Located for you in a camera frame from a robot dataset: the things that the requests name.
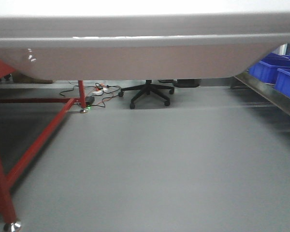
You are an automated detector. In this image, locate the black swivel chair base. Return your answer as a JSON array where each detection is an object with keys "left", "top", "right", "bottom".
[{"left": 118, "top": 80, "right": 174, "bottom": 109}]

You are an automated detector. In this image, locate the stainless steel shelf rack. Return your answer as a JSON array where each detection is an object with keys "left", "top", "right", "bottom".
[{"left": 230, "top": 70, "right": 290, "bottom": 116}]

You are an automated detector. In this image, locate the blue bin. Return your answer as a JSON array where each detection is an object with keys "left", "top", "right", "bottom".
[
  {"left": 275, "top": 69, "right": 290, "bottom": 98},
  {"left": 248, "top": 53, "right": 290, "bottom": 84}
]

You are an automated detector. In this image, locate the blue bin front right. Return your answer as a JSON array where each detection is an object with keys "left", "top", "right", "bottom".
[{"left": 275, "top": 69, "right": 290, "bottom": 98}]

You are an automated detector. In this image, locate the red metal table frame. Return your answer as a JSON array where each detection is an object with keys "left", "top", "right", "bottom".
[{"left": 0, "top": 55, "right": 95, "bottom": 232}]

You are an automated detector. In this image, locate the black power adapter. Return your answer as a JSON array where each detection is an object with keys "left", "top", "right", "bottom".
[{"left": 85, "top": 96, "right": 95, "bottom": 106}]

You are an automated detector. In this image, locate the blue bin rear right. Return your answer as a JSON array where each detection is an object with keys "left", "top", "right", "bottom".
[{"left": 248, "top": 53, "right": 290, "bottom": 84}]

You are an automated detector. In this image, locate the white power strip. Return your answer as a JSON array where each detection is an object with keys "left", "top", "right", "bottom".
[{"left": 92, "top": 88, "right": 109, "bottom": 96}]

